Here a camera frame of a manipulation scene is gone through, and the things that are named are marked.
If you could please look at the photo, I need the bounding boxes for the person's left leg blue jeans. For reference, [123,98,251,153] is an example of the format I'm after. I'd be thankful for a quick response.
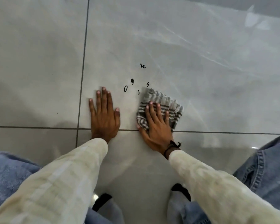
[0,150,124,224]

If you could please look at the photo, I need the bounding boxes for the person's black shoe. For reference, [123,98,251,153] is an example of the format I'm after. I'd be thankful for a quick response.
[171,183,192,202]
[92,193,113,212]

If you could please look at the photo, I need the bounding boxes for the person's left black shoe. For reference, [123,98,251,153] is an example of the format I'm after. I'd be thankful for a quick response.
[92,193,113,212]

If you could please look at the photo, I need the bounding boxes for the person's leg blue jeans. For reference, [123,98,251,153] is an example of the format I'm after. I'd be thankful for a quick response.
[0,150,124,224]
[167,136,280,224]

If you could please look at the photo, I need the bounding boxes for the black wrist thread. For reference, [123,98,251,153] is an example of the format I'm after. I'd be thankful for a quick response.
[163,140,182,160]

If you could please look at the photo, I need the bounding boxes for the person's left hand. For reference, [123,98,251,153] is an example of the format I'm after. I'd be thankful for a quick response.
[88,87,121,144]

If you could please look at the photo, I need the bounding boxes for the person's right black shoe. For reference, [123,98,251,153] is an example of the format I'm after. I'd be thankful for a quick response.
[171,183,192,202]

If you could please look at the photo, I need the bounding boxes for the person's right hand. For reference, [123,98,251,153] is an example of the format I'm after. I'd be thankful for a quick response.
[136,101,180,159]

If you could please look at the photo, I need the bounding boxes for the person's right leg blue jeans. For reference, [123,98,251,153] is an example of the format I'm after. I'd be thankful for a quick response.
[167,136,280,224]

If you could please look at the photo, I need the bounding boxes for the grey striped cleaning cloth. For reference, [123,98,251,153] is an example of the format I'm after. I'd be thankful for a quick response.
[136,88,184,133]

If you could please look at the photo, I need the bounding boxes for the person's left forearm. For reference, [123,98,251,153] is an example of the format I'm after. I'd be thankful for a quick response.
[0,138,109,224]

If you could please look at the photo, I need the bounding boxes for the person's right forearm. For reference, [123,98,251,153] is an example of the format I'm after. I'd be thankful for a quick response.
[168,149,280,224]

